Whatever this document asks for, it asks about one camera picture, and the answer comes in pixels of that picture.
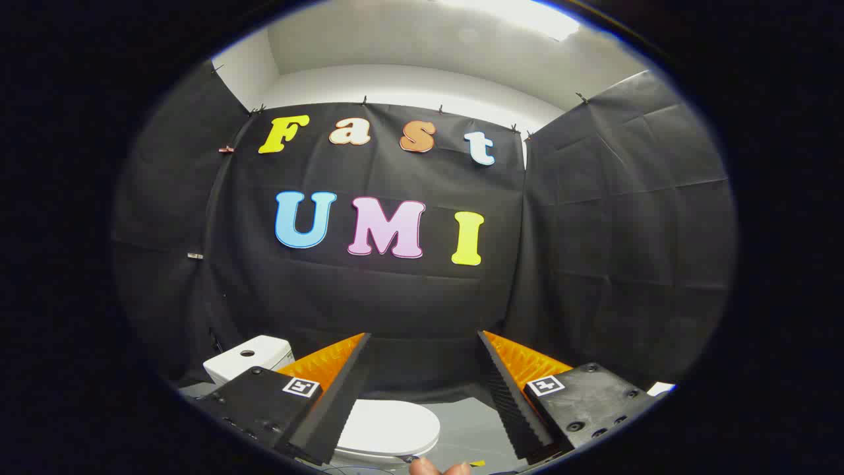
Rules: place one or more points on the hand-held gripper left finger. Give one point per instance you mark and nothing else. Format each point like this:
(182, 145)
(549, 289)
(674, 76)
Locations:
(343, 402)

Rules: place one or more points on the white toilet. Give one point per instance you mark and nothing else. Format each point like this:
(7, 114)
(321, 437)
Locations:
(247, 364)

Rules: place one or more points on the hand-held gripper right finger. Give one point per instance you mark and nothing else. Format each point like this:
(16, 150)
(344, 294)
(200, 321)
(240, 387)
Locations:
(511, 409)

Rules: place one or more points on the black backdrop cloth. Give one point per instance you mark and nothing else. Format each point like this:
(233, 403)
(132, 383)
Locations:
(409, 297)

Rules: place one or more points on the white toilet lid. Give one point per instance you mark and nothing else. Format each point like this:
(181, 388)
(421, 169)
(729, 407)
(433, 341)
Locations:
(392, 425)

